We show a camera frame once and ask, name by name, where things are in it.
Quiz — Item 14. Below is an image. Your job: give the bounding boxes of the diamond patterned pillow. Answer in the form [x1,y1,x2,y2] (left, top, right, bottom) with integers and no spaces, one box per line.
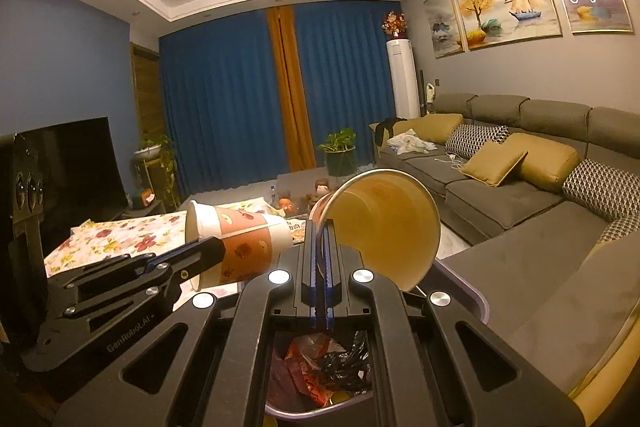
[445,123,511,160]
[562,158,640,223]

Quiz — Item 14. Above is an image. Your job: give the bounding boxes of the large yellow pillow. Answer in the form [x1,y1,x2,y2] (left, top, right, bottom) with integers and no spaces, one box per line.
[502,133,581,194]

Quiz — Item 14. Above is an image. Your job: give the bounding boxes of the black clothing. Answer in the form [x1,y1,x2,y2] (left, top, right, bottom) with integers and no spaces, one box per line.
[372,118,408,145]

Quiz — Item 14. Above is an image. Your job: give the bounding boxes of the orange flower decoration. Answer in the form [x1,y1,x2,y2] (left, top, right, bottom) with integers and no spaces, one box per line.
[381,10,407,40]

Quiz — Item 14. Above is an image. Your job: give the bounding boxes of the black television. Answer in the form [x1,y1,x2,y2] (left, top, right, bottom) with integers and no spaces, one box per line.
[40,117,128,253]

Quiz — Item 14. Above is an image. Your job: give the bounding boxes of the wooden door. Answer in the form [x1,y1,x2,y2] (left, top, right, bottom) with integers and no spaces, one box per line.
[129,42,168,142]

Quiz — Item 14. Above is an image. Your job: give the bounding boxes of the small yellow pillow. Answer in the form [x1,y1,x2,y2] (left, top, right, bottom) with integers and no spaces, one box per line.
[460,141,528,188]

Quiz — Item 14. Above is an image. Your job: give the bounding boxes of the floral tablecloth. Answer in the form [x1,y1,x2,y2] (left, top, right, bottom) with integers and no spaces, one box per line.
[44,197,281,278]

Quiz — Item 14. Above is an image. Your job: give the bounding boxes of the orange curtain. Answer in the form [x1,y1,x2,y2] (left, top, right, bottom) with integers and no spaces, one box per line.
[266,6,318,172]

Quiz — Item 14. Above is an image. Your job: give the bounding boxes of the wide blue curtain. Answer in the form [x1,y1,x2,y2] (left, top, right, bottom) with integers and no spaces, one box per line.
[159,7,288,198]

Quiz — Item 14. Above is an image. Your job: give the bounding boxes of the misty landscape painting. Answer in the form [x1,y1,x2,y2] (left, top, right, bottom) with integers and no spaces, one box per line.
[424,0,466,58]

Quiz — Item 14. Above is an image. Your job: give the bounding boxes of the fruit print paper cup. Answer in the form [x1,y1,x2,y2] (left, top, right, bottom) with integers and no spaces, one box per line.
[185,199,294,293]

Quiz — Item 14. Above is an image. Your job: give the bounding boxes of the grey trash bin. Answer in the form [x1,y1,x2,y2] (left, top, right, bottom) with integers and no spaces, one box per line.
[220,254,492,423]

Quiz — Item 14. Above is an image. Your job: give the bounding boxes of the white printed snack bag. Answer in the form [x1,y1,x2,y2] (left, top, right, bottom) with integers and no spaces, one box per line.
[287,219,311,243]

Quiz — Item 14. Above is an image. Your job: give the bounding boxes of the white cable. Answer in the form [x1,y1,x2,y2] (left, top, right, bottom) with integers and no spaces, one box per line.
[435,152,471,170]

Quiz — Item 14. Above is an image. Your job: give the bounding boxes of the white standing air conditioner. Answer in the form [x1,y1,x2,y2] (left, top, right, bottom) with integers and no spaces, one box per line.
[386,39,422,120]

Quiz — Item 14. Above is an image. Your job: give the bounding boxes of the dark television cabinet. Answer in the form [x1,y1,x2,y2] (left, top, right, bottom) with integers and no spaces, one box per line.
[120,199,166,220]

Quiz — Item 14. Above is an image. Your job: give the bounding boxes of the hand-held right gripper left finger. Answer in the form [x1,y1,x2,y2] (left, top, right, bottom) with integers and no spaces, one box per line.
[52,219,326,427]

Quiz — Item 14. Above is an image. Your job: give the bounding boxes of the white clothes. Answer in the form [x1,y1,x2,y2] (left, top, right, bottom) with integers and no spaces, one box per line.
[387,129,437,155]

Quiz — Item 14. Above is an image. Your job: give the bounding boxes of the long yellow pillow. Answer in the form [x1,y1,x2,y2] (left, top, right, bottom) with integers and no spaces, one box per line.
[395,113,465,145]

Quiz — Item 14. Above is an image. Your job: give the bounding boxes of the grey sectional sofa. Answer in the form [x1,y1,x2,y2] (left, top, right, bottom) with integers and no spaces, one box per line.
[372,93,640,427]

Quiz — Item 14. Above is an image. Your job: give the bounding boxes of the houndstooth pillow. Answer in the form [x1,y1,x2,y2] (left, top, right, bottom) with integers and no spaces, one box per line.
[597,212,640,244]

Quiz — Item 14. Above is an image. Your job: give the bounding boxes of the trailing potted plant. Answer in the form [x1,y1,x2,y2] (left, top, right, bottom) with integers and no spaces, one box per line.
[132,134,181,208]

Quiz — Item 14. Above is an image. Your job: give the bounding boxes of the grey and yellow cushion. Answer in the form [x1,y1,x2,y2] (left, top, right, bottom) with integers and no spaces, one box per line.
[505,237,640,425]

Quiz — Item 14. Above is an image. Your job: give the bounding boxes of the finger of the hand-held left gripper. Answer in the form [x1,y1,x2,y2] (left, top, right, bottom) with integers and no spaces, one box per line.
[62,272,203,330]
[47,237,227,308]

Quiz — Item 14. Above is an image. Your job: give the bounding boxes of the gold plant stand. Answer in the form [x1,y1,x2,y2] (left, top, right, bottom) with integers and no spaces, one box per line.
[144,159,176,208]

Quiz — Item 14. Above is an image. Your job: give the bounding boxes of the black plastic bag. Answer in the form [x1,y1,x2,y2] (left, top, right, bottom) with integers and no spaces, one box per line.
[320,332,373,393]

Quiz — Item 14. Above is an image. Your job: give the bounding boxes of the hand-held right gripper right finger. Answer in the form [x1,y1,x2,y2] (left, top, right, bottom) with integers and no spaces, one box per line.
[322,227,587,427]

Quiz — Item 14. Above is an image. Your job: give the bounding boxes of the green plant in dark pot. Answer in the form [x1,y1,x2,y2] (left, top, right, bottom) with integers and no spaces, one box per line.
[318,129,358,180]

